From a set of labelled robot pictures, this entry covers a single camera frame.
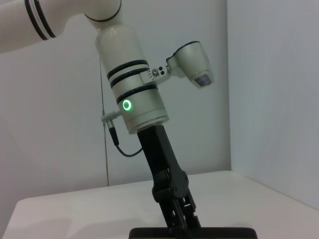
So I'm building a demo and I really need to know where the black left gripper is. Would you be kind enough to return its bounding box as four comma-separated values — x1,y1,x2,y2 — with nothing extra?
136,123,201,232

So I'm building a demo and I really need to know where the black glasses case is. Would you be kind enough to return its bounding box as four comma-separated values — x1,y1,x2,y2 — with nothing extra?
129,226,258,239

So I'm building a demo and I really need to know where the thin dark wall cable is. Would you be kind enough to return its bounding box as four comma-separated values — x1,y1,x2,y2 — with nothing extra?
98,53,111,187

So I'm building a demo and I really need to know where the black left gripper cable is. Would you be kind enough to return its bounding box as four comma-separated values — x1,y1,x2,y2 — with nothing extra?
101,111,145,158

